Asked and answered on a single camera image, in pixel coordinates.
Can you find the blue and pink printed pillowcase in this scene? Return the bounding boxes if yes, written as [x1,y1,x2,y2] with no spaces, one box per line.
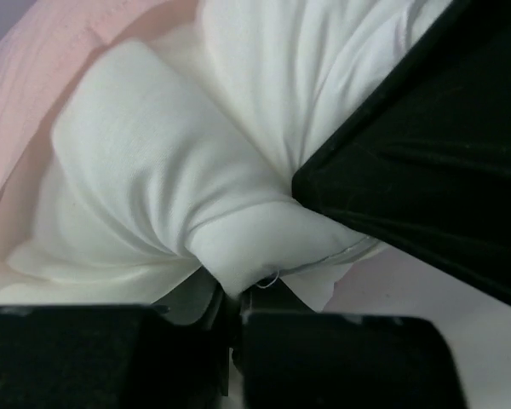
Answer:
[0,0,163,299]

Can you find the white pillow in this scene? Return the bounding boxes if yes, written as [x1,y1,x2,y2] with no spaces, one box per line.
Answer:
[0,1,446,308]

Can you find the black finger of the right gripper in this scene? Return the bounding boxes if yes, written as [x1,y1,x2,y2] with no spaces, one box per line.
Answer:
[292,1,511,301]

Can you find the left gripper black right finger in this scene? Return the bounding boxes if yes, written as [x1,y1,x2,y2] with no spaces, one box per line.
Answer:
[233,282,468,409]

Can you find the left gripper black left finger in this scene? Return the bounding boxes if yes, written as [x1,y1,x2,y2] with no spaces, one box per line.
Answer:
[0,288,228,408]

